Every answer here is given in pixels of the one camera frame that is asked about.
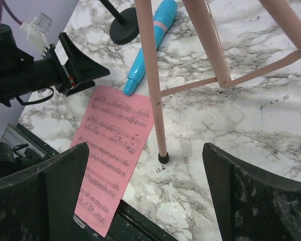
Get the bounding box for pink sheet music pages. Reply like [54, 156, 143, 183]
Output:
[72, 86, 154, 237]

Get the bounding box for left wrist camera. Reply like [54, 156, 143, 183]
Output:
[20, 13, 56, 58]

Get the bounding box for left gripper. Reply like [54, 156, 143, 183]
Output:
[0, 24, 110, 107]

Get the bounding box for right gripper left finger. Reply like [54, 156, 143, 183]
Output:
[0, 143, 89, 240]

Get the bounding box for blue toy microphone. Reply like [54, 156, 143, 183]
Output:
[123, 1, 178, 96]

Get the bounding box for pink music stand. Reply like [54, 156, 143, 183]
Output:
[146, 0, 301, 164]

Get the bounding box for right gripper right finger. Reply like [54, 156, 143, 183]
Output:
[202, 143, 301, 240]

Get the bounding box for black microphone stand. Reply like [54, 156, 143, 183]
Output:
[100, 0, 139, 45]

